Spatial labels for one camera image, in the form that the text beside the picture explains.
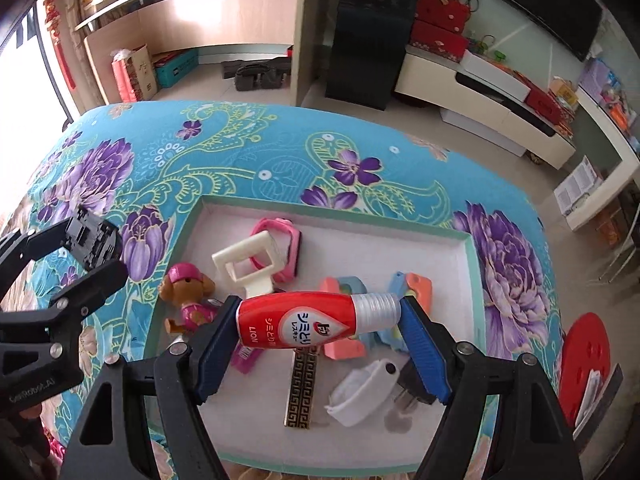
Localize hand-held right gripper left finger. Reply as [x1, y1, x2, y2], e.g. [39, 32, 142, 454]
[65, 296, 241, 480]

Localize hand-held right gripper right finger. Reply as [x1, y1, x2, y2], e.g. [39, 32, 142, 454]
[399, 296, 583, 480]

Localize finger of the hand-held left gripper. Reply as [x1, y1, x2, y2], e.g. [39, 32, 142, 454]
[0, 222, 81, 301]
[0, 259, 130, 348]

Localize pink package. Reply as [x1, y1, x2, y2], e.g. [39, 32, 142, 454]
[231, 342, 263, 375]

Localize black toy car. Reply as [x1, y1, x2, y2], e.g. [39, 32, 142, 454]
[65, 205, 123, 271]

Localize brown dog toy figure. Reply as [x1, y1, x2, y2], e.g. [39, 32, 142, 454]
[158, 262, 223, 336]

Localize orange plastic clip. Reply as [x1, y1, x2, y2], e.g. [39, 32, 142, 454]
[405, 272, 433, 311]

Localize white square plastic case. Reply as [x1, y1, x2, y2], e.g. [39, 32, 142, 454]
[327, 357, 401, 427]

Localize white phone stand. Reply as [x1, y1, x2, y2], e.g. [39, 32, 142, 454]
[211, 232, 293, 297]

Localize red stain remover bottle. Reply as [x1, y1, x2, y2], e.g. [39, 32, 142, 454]
[235, 291, 403, 350]

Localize gold patterned lighter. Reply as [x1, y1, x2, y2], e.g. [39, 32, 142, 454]
[284, 350, 321, 431]

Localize teal shallow cardboard tray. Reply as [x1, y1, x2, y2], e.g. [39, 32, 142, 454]
[142, 194, 486, 468]

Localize pink wrist watch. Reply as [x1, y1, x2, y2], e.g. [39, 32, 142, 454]
[248, 216, 303, 283]

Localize red round stool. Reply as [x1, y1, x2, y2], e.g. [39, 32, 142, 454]
[557, 312, 613, 426]

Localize black smartphone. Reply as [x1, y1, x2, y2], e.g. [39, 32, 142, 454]
[575, 364, 625, 453]

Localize brown paper bag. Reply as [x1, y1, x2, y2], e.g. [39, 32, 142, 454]
[111, 44, 160, 103]

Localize teal storage box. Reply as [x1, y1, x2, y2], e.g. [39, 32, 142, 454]
[152, 51, 200, 88]

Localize red hanging ornament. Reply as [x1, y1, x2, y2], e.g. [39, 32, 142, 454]
[42, 0, 78, 91]

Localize orange carton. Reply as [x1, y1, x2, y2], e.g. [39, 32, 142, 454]
[595, 205, 623, 246]

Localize white printed carton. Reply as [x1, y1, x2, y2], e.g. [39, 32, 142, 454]
[554, 155, 603, 216]

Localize white desk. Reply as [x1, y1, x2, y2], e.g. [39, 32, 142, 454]
[570, 87, 640, 231]

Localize black bag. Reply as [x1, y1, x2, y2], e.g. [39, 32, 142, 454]
[221, 57, 292, 92]

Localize cream television stand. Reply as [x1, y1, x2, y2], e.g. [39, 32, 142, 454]
[392, 45, 576, 171]

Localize red flat boxes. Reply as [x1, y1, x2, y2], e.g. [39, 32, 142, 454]
[525, 85, 566, 121]

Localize white flat box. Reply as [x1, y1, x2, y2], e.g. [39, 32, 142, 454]
[459, 51, 533, 101]

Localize wooden shelf unit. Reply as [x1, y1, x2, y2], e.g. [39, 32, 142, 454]
[74, 0, 331, 108]

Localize black tall cabinet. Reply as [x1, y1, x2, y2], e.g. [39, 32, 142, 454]
[325, 0, 418, 111]

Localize red gift box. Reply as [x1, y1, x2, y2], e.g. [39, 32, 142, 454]
[410, 21, 468, 63]

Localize red handbag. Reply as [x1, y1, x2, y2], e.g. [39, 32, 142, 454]
[414, 0, 471, 36]

